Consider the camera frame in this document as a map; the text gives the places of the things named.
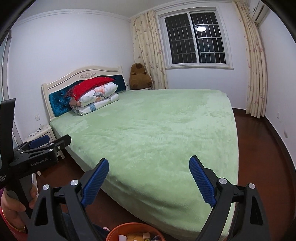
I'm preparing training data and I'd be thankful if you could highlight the person's left hand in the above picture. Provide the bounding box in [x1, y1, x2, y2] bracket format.
[1, 188, 26, 232]

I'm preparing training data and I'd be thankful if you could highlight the orange trash bucket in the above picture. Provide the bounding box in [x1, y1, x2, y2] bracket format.
[106, 222, 165, 240]

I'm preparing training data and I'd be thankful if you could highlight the white air conditioner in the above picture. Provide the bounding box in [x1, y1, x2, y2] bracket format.
[247, 0, 269, 24]

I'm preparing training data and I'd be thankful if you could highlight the floral white pillow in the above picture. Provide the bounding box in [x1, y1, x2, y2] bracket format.
[69, 82, 118, 107]

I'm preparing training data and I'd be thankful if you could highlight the red pillow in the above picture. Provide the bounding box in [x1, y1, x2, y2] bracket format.
[66, 76, 114, 100]

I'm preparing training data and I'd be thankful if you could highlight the brown capybara plush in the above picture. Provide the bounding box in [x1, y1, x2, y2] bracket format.
[129, 63, 152, 90]

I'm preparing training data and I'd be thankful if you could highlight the left beige curtain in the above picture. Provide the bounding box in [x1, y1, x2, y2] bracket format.
[131, 9, 168, 89]

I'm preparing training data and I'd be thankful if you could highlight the beige curtain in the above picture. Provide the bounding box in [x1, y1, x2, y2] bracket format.
[233, 1, 267, 118]
[131, 9, 168, 89]

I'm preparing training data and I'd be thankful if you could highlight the white nightstand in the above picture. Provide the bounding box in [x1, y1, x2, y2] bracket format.
[21, 124, 67, 176]

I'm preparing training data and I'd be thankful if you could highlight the folded white quilt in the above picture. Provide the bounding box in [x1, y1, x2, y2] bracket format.
[71, 93, 119, 115]

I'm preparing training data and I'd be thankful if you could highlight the wall socket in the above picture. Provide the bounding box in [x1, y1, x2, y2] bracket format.
[35, 114, 41, 121]

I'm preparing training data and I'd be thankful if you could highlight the green bed blanket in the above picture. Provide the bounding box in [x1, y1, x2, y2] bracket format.
[50, 89, 239, 240]

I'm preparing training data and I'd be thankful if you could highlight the right beige curtain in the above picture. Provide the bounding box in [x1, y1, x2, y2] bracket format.
[233, 1, 267, 118]

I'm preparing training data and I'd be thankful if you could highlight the white blue headboard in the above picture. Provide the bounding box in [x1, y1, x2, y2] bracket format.
[42, 66, 129, 120]

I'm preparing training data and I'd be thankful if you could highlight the barred window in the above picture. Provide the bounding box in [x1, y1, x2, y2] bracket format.
[158, 6, 233, 70]

